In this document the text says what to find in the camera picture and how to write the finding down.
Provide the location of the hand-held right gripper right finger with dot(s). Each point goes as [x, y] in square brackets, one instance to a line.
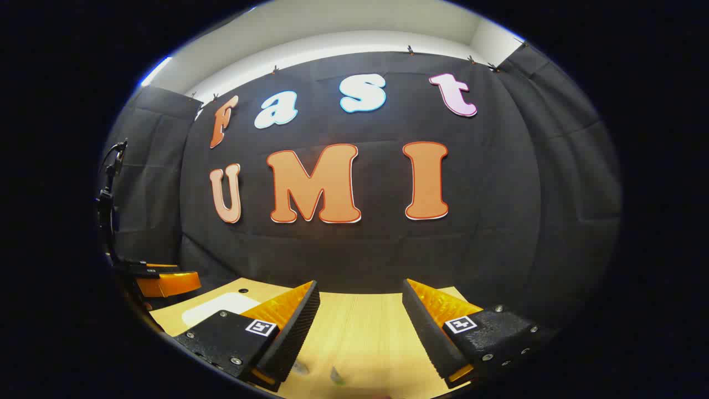
[429, 338]

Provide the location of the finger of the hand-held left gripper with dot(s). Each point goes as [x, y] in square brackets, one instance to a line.
[135, 269]
[169, 284]

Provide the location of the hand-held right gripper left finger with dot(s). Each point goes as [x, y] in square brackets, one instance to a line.
[293, 338]

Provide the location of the white tube blue print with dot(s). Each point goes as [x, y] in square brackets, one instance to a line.
[299, 367]

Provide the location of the black backdrop cloth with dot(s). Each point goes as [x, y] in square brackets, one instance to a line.
[360, 255]

